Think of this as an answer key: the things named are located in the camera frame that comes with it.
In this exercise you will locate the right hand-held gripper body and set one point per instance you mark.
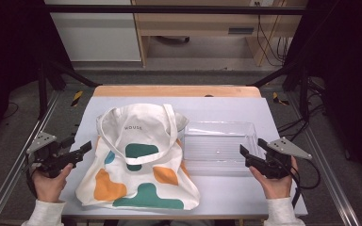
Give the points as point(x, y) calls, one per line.
point(278, 163)

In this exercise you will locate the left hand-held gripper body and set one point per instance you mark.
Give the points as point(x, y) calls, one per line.
point(48, 157)

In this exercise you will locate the clear plastic container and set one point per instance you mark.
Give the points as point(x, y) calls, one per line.
point(217, 147)

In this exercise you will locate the white patterned tote bag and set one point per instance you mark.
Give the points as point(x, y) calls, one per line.
point(144, 125)

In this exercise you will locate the person's right hand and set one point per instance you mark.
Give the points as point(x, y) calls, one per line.
point(278, 188)

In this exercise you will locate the person's left hand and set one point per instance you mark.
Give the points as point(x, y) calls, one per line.
point(50, 188)

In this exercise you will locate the white table cover board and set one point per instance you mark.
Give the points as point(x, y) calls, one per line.
point(226, 109)

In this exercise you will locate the black metal stand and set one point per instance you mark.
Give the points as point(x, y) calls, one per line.
point(304, 94)
point(42, 91)

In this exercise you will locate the light wooden table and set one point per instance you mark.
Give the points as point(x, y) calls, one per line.
point(169, 91)

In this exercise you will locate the white cabinet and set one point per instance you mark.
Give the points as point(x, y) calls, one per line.
point(97, 34)

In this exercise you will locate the black curtain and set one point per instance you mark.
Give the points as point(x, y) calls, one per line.
point(348, 62)
point(6, 47)

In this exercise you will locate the light wooden desk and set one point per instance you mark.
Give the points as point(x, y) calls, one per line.
point(198, 22)

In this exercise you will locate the black metal crossbar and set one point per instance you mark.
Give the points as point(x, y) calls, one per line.
point(169, 9)

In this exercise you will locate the aluminium rail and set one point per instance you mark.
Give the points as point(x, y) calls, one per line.
point(326, 169)
point(15, 166)

